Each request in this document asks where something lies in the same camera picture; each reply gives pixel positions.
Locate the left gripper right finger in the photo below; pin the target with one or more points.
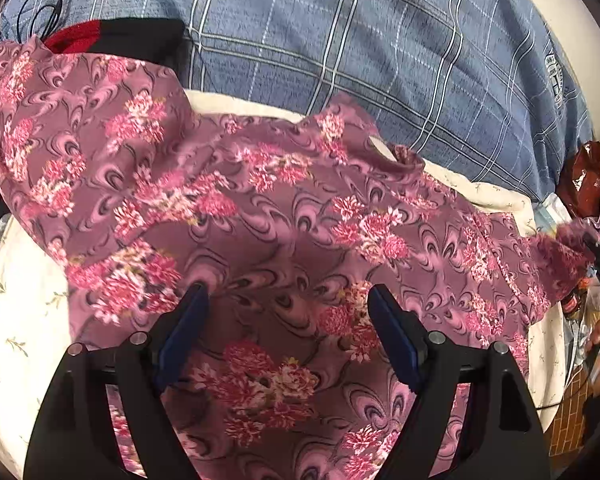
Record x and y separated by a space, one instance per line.
473 416

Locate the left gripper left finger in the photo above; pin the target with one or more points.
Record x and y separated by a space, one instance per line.
73 435

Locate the purple floral cloth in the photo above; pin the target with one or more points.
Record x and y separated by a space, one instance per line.
104 163

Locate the dark red plastic bag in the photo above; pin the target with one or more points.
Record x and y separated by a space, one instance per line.
579 182

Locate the blue plaid quilt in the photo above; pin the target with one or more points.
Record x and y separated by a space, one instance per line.
481 87

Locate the black and red garment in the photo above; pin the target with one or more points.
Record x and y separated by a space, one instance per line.
155 40

